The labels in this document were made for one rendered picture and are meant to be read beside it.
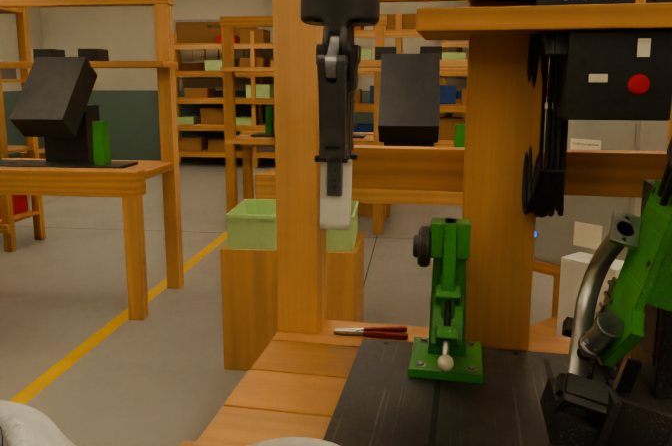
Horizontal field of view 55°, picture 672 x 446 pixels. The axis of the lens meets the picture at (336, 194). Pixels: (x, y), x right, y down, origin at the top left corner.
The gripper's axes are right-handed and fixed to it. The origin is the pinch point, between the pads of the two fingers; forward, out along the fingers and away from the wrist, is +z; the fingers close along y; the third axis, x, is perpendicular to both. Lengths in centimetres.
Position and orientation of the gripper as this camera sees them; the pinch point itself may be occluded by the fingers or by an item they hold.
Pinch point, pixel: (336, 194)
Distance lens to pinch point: 63.9
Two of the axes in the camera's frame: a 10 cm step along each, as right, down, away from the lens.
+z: -0.2, 9.8, 1.8
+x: 9.9, 0.4, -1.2
